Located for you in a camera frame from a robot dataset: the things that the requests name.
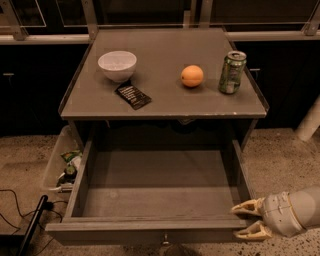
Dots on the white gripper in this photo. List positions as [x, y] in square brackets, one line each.
[276, 213]

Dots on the grey top drawer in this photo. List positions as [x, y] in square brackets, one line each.
[137, 195]

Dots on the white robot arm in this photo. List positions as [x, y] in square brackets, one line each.
[308, 210]

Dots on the grey drawer cabinet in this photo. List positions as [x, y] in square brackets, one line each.
[162, 54]

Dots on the green soda can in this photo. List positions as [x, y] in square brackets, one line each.
[233, 66]

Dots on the orange fruit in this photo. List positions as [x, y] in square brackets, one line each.
[192, 76]

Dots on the black snack packet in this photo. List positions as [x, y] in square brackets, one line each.
[133, 96]

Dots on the green chip bag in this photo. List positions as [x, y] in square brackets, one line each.
[68, 156]

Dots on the clear plastic bin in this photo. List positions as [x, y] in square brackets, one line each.
[59, 176]

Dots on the white ceramic bowl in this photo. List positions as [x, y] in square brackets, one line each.
[118, 66]

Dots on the black flat bar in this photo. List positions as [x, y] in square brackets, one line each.
[32, 226]

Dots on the metal railing frame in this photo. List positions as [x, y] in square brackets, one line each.
[242, 20]

